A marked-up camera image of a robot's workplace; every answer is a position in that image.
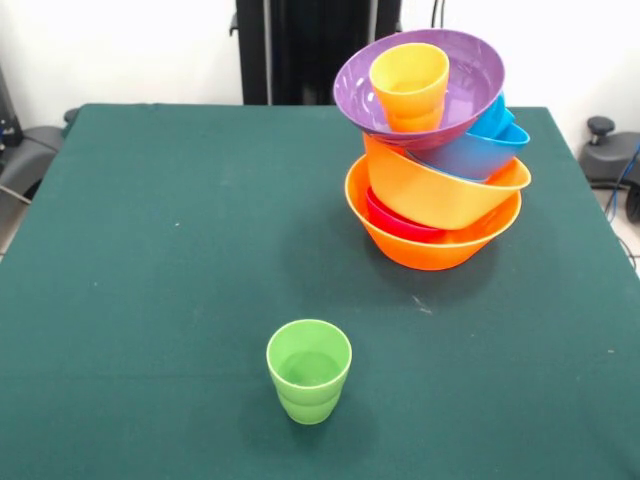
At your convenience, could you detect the orange cup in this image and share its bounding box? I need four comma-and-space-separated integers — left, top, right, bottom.
368, 42, 451, 134

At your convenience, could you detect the blue cable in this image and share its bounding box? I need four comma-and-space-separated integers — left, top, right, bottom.
602, 144, 640, 221

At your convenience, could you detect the large orange bowl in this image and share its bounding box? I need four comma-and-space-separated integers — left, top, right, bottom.
344, 154, 523, 272
363, 132, 533, 232

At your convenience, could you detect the blue ribbed-bottom bowl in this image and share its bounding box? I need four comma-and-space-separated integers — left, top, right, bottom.
467, 92, 516, 140

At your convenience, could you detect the dark green tablecloth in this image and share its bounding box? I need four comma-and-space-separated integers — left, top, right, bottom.
0, 103, 640, 480

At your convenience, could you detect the green cup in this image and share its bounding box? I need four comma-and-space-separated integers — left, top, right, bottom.
265, 319, 353, 426

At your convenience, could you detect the small magenta bowl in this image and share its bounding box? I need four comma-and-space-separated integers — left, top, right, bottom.
365, 185, 448, 245

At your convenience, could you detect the black pedestal foot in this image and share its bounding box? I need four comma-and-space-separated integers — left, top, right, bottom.
578, 115, 640, 189
0, 107, 81, 201

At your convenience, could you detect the large blue bowl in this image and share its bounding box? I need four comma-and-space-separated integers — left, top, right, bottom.
407, 123, 531, 182

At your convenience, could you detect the large purple bowl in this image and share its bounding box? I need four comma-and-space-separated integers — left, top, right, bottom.
332, 28, 506, 152

